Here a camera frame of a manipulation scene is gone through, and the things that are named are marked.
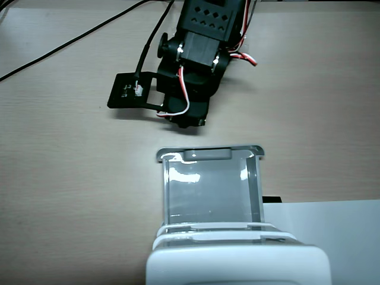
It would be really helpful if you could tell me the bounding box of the thick black camera cable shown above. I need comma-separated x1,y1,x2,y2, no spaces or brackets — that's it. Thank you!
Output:
134,0,176,84

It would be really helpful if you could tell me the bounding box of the grey translucent plastic drawer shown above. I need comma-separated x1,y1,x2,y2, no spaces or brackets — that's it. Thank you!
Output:
155,144,266,230

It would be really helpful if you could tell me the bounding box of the white drawer cabinet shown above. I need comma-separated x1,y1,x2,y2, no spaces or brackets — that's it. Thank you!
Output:
145,221,333,285

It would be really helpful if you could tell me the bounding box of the red white black wire bundle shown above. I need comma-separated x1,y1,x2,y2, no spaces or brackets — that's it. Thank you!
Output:
227,0,259,67

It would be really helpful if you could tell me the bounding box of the thin black cable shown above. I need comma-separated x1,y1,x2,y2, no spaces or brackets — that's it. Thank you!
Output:
0,0,148,81
0,0,16,19

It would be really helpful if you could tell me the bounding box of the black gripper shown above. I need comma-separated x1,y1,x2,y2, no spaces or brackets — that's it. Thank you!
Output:
156,68,223,129

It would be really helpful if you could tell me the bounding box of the red white servo wire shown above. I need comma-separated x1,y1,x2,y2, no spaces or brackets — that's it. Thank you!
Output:
156,65,191,118

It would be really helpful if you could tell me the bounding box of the white paper sheet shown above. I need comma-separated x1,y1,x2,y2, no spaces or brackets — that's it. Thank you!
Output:
262,199,380,285

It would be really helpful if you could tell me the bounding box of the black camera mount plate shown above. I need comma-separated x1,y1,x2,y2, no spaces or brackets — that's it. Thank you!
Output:
106,71,167,111

